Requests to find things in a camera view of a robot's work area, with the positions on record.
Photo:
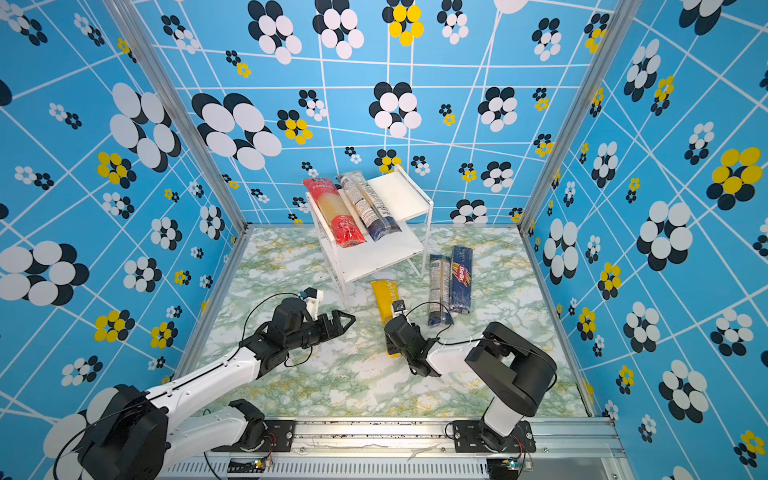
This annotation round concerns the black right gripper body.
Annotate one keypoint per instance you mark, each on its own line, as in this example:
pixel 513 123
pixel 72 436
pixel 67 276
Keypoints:
pixel 390 346

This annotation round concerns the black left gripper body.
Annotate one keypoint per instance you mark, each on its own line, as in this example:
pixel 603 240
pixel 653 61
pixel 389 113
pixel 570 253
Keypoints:
pixel 306 337

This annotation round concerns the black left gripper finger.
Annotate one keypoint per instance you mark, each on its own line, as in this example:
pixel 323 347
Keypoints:
pixel 339 320
pixel 330 332

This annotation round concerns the clear dark spaghetti bag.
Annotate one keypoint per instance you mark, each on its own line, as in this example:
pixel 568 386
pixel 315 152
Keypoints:
pixel 439 291

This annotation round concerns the yellow spaghetti bag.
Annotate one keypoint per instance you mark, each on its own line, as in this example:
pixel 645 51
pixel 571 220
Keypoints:
pixel 385 292

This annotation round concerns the red spaghetti bag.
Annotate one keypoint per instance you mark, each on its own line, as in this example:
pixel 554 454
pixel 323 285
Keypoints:
pixel 334 211

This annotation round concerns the clear blue spaghetti bag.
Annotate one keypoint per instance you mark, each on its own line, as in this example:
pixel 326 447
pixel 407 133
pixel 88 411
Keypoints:
pixel 375 215

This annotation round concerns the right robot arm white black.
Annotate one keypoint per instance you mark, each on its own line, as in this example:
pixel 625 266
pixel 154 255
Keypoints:
pixel 517 372

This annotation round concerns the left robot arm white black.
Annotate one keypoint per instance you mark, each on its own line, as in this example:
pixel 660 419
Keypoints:
pixel 139 434

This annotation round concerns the white metal two-tier shelf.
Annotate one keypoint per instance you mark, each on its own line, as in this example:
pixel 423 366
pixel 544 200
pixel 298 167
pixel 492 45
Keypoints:
pixel 362 224

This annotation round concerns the dark blue spaghetti box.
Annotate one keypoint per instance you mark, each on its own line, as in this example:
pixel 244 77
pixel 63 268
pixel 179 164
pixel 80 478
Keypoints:
pixel 461 279

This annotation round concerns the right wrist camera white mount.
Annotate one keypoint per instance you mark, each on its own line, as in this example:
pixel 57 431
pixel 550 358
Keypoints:
pixel 398 308

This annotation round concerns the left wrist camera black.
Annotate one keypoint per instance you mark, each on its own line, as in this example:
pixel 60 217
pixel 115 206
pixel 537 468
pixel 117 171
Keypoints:
pixel 312 298

